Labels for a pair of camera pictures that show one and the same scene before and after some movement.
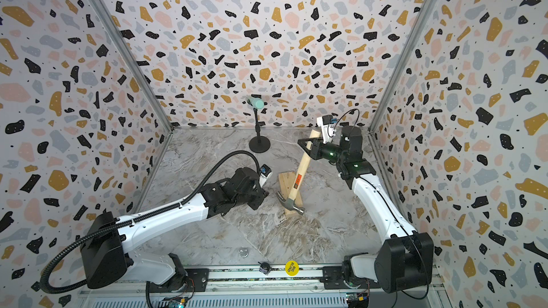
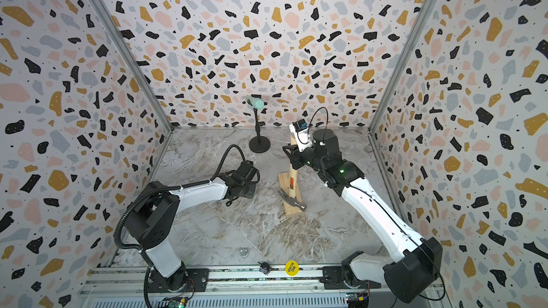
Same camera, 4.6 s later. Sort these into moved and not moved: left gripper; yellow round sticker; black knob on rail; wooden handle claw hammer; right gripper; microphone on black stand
Moved: left gripper; wooden handle claw hammer; right gripper
Not moved: microphone on black stand; black knob on rail; yellow round sticker
